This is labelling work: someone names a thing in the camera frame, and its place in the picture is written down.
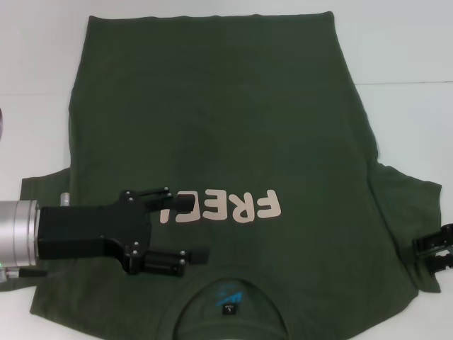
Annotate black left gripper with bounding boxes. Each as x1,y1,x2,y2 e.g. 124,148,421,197
38,186,210,279

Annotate dark green printed t-shirt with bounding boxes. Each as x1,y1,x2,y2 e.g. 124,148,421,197
19,11,443,340

